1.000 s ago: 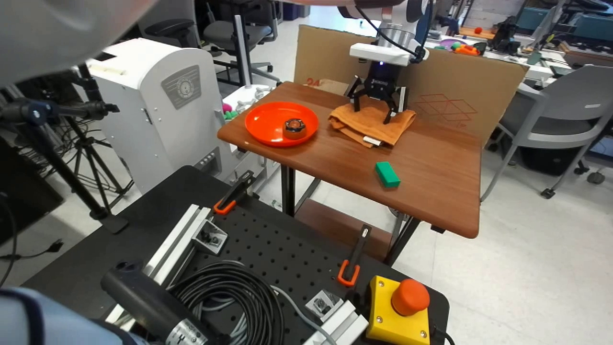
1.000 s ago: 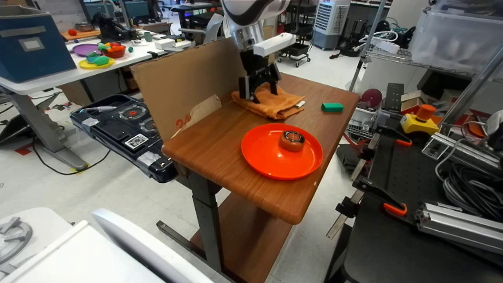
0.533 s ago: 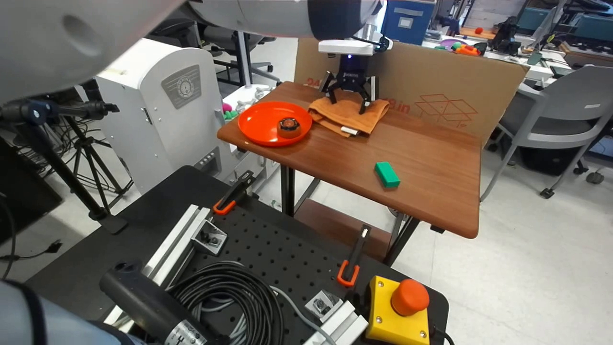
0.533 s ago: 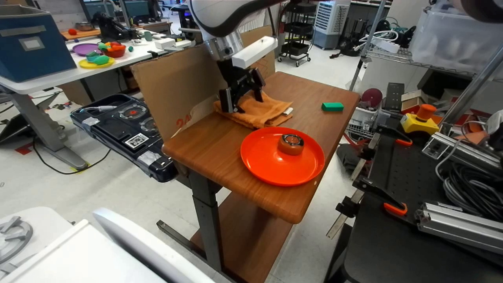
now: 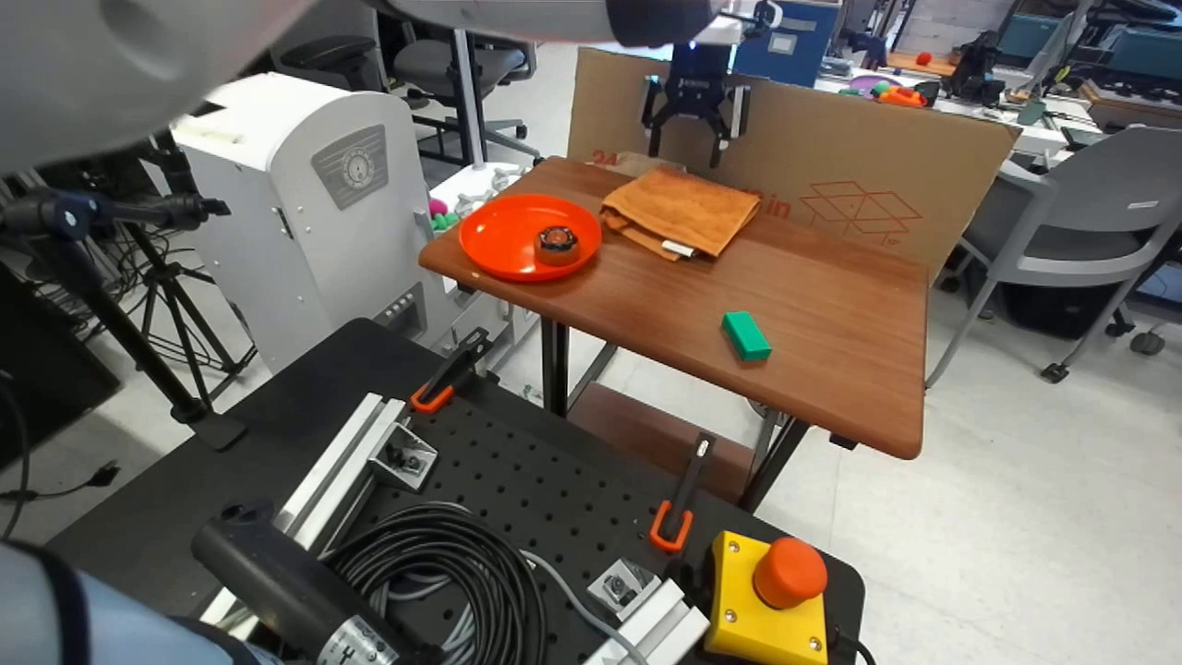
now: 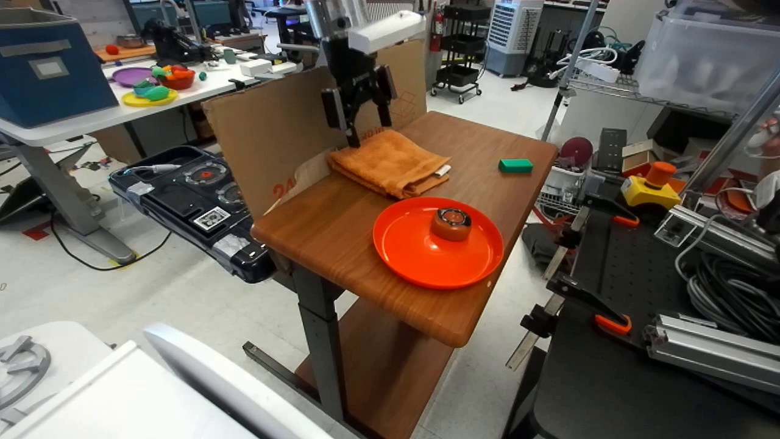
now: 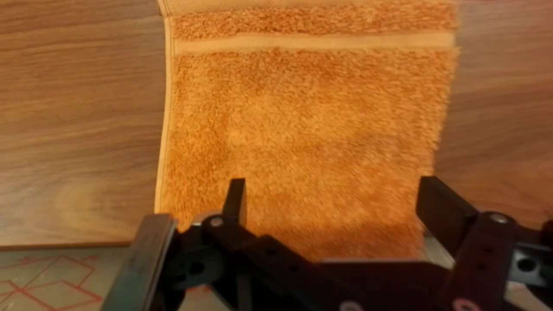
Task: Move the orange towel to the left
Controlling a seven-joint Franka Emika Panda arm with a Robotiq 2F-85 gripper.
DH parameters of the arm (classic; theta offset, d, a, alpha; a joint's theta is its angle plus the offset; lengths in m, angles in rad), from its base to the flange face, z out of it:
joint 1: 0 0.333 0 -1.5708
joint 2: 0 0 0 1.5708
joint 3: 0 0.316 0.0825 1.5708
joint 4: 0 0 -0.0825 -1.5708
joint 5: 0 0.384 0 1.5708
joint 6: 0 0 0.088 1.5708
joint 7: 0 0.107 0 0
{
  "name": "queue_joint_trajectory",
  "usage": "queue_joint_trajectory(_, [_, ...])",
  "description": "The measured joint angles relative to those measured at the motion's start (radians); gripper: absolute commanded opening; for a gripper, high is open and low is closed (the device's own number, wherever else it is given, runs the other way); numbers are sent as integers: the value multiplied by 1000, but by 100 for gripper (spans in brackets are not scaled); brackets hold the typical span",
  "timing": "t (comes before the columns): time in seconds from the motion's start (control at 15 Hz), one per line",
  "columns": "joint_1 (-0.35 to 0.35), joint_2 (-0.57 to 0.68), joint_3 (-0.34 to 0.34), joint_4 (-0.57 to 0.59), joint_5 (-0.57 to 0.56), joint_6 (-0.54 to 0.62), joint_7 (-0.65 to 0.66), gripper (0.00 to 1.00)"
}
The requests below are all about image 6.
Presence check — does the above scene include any black plastic toy panel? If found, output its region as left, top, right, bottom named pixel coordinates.
left=108, top=145, right=276, bottom=285

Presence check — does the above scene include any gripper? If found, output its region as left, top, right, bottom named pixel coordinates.
left=321, top=35, right=399, bottom=149

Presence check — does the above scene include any black cable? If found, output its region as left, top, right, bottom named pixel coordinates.
left=49, top=206, right=175, bottom=273

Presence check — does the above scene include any yellow emergency stop button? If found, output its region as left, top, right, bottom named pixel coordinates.
left=620, top=161, right=682, bottom=210

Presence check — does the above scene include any purple plate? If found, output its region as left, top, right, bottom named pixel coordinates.
left=112, top=66, right=160, bottom=88

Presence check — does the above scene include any red fire extinguisher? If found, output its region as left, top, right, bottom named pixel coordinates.
left=429, top=2, right=445, bottom=53

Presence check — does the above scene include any white wire basket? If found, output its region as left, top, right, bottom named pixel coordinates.
left=536, top=163, right=590, bottom=218

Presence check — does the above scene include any cardboard sheet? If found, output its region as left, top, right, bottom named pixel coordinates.
left=202, top=40, right=428, bottom=221

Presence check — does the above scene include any coil of grey cable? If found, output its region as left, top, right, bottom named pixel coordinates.
left=675, top=213, right=780, bottom=343

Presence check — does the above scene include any orange towel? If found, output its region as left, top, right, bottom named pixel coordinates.
left=328, top=129, right=452, bottom=201

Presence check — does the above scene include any metal bar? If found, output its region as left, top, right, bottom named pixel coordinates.
left=505, top=206, right=590, bottom=372

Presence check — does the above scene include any white power strip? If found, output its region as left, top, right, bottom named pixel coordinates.
left=575, top=57, right=621, bottom=84

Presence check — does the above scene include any yellow plate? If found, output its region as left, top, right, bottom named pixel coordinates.
left=121, top=88, right=179, bottom=108

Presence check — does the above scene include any black machine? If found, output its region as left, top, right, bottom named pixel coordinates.
left=141, top=18, right=211, bottom=65

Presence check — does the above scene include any white plastic appliance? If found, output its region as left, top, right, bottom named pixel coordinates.
left=0, top=321, right=333, bottom=439

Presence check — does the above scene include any green toy vegetable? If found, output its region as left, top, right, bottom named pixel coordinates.
left=132, top=80, right=172, bottom=102

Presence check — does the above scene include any white air cooler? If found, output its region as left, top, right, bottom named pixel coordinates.
left=485, top=0, right=545, bottom=78

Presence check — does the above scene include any aluminium extrusion bar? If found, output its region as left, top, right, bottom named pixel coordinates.
left=654, top=204, right=780, bottom=276
left=642, top=313, right=780, bottom=396

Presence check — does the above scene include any white desk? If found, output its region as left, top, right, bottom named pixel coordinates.
left=0, top=56, right=305, bottom=266

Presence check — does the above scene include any red bowl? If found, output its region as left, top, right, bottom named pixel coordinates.
left=157, top=68, right=197, bottom=91

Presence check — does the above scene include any maroon disc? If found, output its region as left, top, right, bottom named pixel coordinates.
left=560, top=137, right=594, bottom=169

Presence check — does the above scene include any blue storage box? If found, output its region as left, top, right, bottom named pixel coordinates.
left=0, top=7, right=120, bottom=129

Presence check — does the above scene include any clear plastic bin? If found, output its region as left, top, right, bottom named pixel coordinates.
left=633, top=0, right=780, bottom=115

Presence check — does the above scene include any black utility cart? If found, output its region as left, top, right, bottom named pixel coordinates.
left=430, top=5, right=493, bottom=105

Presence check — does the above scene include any wire shelf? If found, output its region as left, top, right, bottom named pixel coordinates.
left=565, top=72, right=739, bottom=121

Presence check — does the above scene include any orange plate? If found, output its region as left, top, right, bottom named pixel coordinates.
left=372, top=196, right=505, bottom=290

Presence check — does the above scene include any black clamp orange handle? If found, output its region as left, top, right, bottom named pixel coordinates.
left=520, top=271, right=633, bottom=340
left=578, top=193, right=641, bottom=229

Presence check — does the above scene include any wooden cutting board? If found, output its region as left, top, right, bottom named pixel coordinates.
left=94, top=43, right=157, bottom=63

